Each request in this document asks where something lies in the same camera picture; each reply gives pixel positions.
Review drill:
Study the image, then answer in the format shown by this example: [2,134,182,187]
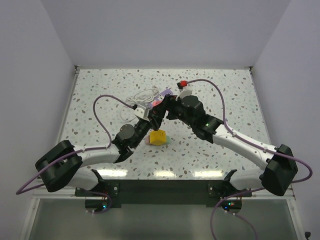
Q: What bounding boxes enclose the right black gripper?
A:
[153,95,195,129]

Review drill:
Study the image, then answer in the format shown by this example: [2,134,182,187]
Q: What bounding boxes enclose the pink plug adapter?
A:
[152,100,162,107]

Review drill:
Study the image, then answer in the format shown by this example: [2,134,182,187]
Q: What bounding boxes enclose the yellow cube socket adapter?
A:
[149,129,167,146]

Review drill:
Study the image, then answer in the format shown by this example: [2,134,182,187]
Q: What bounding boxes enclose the brown plug adapter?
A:
[145,136,151,145]

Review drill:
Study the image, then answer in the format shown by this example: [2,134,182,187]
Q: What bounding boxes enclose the green plug adapter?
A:
[166,136,171,144]

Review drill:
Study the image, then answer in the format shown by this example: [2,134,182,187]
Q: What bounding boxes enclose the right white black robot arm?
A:
[152,95,298,197]

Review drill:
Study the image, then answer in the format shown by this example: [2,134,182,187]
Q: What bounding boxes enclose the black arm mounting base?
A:
[74,178,243,213]

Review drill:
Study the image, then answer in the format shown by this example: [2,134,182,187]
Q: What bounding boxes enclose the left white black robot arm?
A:
[35,107,166,196]

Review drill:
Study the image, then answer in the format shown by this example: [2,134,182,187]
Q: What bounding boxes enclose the purple power strip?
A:
[147,88,173,107]

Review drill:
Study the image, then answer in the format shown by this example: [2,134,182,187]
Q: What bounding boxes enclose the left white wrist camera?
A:
[133,104,151,120]

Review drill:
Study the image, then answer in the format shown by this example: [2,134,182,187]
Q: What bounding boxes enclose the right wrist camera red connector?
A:
[175,80,193,101]

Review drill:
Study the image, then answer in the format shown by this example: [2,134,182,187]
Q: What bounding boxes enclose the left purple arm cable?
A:
[15,94,138,196]

